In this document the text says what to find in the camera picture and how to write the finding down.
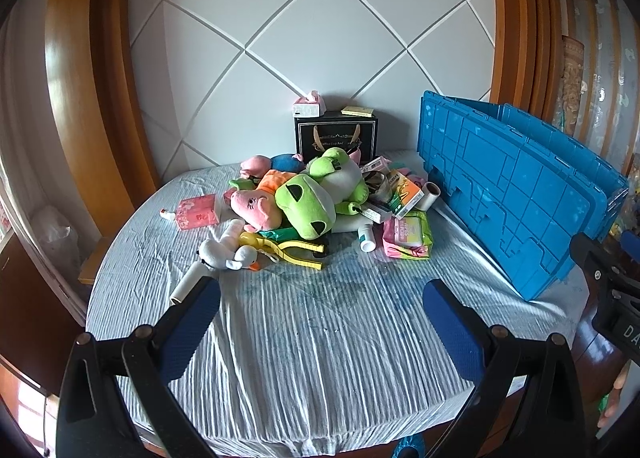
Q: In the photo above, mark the blue plastic crate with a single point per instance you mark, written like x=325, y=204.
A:
x=500, y=188

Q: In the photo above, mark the wooden framed glass partition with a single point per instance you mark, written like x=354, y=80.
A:
x=600, y=63

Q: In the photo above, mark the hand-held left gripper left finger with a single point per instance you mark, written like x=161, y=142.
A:
x=192, y=328

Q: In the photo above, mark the pig plush with blue shirt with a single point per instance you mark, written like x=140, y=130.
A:
x=285, y=162

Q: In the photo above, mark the white lint roller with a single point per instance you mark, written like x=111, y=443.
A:
x=179, y=292

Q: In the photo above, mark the blue plastic item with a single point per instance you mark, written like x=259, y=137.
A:
x=409, y=445

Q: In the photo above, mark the pig plush with orange dress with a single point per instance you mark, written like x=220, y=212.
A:
x=255, y=205

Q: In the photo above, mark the small white bottle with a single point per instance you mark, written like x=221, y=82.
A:
x=366, y=238

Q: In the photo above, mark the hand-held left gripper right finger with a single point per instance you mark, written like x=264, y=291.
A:
x=450, y=333

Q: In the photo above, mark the white plastic bag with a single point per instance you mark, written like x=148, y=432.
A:
x=52, y=238

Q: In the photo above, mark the white goose plush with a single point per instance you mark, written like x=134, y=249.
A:
x=220, y=253

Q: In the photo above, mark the clear film roll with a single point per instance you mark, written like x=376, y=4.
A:
x=431, y=195

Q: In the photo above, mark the person's right hand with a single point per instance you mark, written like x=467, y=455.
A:
x=612, y=405

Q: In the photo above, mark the yellow plastic tongs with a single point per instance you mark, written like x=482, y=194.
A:
x=295, y=250

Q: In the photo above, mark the orange green carton box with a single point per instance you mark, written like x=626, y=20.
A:
x=405, y=189

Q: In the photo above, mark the green plastic bag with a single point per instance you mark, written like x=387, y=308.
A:
x=274, y=234

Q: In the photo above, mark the pink green wet wipes pack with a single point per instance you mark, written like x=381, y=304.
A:
x=407, y=233

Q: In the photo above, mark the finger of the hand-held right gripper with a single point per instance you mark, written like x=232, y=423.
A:
x=632, y=241
x=595, y=263

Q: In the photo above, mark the small white red-capped tube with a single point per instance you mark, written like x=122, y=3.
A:
x=169, y=214

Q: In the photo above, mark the pink white tissue box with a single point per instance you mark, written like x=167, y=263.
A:
x=307, y=105

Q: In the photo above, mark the black gift box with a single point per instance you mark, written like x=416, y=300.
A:
x=335, y=135

